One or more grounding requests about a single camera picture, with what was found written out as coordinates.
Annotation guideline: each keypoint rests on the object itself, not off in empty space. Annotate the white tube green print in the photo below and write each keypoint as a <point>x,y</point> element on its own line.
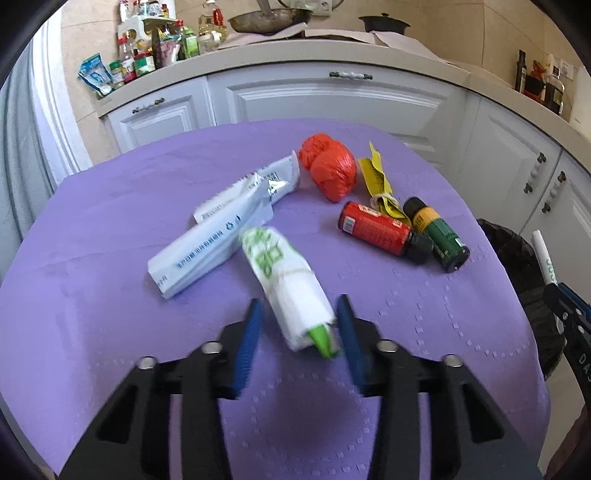
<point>544,258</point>

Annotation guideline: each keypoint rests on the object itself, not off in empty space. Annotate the metal wok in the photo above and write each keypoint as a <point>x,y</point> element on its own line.
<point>268,21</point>

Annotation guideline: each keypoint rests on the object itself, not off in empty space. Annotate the black lined waste bin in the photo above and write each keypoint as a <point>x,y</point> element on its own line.
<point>521,277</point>

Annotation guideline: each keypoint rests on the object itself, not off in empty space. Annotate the pale grey curtain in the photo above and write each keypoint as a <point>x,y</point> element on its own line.
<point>21,161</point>

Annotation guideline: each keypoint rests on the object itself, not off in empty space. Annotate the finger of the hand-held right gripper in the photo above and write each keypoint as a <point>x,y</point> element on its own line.
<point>556,302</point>
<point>575,297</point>

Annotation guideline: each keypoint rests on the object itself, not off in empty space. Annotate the pale cover sheet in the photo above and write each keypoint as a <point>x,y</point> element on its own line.
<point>406,44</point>
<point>272,39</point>

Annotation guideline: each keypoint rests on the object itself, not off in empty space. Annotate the white drawer front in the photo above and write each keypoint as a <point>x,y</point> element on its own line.
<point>434,157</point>
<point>323,99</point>
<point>425,137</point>

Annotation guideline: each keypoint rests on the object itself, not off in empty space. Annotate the white squeezed tube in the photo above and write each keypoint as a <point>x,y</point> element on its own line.
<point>240,189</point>

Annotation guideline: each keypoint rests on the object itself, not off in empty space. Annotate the green labelled dark bottle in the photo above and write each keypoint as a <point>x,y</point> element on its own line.
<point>438,235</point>

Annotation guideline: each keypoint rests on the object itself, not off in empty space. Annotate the group of condiment bottles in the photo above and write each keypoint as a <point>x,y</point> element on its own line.
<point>152,50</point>

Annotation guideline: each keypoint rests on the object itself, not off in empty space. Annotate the white wall socket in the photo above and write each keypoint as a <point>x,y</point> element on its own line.
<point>567,69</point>

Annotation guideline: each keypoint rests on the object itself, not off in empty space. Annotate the blue white packet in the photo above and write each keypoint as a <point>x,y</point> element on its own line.
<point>96,76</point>

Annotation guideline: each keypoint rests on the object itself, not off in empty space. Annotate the black pot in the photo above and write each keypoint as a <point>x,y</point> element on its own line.
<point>383,24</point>

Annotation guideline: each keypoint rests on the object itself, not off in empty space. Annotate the white door frame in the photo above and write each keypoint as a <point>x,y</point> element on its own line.
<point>60,106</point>

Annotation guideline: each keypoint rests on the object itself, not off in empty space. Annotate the purple tablecloth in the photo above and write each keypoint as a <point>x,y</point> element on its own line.
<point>115,230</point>

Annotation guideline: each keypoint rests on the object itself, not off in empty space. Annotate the dark jar with red top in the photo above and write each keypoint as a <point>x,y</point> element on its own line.
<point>536,85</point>

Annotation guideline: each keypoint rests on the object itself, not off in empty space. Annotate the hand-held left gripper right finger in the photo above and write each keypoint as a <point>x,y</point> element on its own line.
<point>351,341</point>

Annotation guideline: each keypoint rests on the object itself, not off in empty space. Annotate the white capped bottle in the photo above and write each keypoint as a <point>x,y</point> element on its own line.
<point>549,62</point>

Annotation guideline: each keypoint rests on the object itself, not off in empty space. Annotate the knotted orange plastic bag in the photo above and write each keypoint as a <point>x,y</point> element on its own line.
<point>332,168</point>

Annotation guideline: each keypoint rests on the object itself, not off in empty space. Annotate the yellow wrapper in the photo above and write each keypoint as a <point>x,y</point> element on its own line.
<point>376,180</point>

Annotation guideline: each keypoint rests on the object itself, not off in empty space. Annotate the white cabinet door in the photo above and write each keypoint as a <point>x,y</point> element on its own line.
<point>161,124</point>
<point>498,152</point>
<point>577,207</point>

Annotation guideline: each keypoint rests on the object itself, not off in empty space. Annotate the brown sauce bottle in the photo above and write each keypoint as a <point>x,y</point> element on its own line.
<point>554,94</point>

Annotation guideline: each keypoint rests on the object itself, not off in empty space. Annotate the dark olive oil bottle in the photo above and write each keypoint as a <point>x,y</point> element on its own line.
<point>521,74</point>

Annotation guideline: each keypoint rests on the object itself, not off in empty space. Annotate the red labelled dark bottle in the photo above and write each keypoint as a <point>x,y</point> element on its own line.
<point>374,226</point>

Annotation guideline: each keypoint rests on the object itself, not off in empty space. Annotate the pale blue white tube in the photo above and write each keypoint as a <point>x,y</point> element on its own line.
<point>198,251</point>

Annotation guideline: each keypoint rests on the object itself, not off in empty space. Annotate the white spice rack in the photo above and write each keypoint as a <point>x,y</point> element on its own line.
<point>134,25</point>

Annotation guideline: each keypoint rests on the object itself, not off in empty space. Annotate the white green packet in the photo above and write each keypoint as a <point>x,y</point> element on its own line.
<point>291,286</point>

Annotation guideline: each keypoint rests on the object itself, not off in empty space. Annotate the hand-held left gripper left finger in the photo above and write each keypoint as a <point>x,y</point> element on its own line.
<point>247,341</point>

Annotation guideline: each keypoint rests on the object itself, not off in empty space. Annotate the paper towel roll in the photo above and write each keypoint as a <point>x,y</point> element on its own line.
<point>169,5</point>

